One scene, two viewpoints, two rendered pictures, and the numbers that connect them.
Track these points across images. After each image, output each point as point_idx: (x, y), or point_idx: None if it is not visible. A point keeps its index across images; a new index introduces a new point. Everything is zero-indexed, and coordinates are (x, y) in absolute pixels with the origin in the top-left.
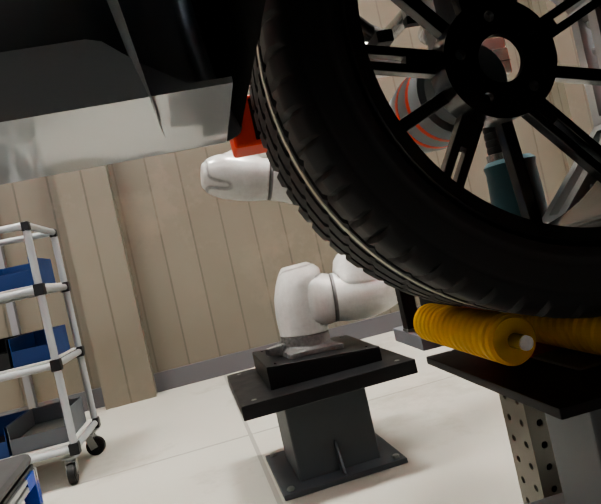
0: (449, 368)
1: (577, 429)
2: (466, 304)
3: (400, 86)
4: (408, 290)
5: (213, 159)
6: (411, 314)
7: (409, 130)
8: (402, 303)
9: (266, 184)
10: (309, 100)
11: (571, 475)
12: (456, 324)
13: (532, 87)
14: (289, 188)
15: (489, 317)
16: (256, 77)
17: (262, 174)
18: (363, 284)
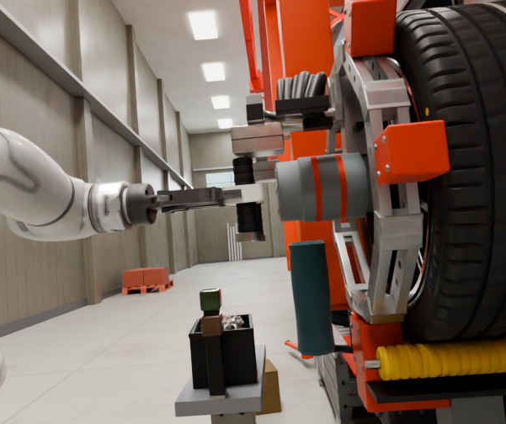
0: (427, 396)
1: (489, 414)
2: (501, 332)
3: (316, 163)
4: (471, 325)
5: (13, 135)
6: (224, 378)
7: (326, 201)
8: (221, 366)
9: (67, 203)
10: None
11: None
12: (471, 352)
13: (398, 201)
14: (485, 226)
15: (505, 341)
16: None
17: (68, 187)
18: None
